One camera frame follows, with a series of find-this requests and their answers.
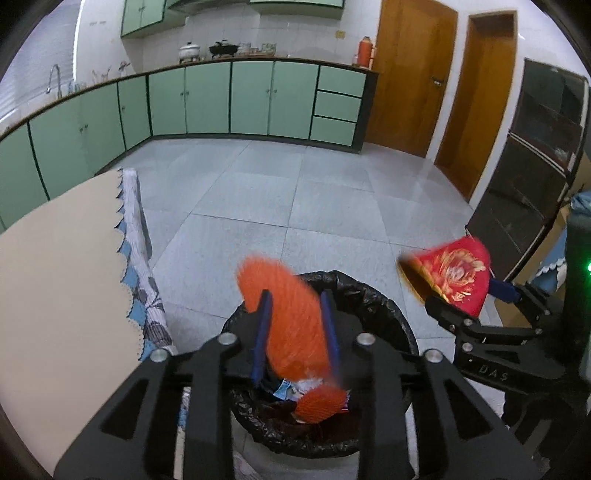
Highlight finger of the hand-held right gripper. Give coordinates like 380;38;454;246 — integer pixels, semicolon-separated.
488;278;563;325
425;294;546;347

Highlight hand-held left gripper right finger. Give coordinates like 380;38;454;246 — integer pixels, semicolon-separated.
320;290;542;480

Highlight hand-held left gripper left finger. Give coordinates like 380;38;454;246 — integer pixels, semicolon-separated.
53;290;274;480

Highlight orange foam net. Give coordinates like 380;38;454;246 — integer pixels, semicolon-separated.
294;383;349;425
236;253;333;381

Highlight red paper cup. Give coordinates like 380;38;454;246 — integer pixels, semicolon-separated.
398;236;492;319

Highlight black-lined trash bin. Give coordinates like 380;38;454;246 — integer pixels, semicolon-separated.
221;271;421;480

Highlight red plastic bag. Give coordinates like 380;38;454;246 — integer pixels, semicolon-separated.
254;399;365;444

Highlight person's right hand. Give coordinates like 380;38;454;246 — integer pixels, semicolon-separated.
502;383;591;457

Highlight blue white cloth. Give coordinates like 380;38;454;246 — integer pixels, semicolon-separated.
536;191;591;278

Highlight black glass cabinet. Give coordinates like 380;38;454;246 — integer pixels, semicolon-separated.
466;58;591;284

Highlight floral scalloped tablecloth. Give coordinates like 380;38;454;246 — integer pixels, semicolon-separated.
113;167;192;432

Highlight plain wooden door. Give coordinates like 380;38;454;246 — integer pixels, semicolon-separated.
434;11;518;201

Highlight beige tablecloth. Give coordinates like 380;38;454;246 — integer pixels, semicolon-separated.
0;168;144;467

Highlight green lower cabinets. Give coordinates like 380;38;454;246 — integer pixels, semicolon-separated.
0;58;380;232

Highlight green cabinets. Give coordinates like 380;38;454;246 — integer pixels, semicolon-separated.
121;0;346;38
0;58;380;232

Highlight orange thermos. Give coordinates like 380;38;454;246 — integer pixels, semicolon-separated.
358;36;376;68

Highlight green upper cabinets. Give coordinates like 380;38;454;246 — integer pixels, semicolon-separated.
121;0;346;38

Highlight white window blind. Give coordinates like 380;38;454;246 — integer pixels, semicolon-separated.
0;0;84;134

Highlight wooden door with handle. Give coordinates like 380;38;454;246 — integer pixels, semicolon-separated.
365;0;459;158

